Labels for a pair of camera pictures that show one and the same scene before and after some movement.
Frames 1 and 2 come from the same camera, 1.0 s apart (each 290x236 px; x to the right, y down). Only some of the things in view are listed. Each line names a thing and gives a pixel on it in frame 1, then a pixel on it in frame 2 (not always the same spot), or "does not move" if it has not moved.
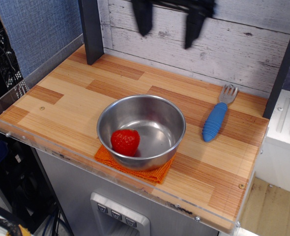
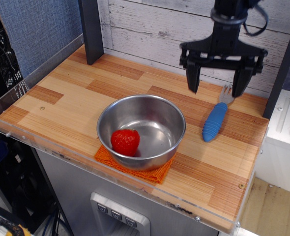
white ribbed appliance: x=279 y=159 does not move
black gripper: x=197 y=10 -> x=223 y=46
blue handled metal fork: x=215 y=119 does not move
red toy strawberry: x=125 y=141 does not move
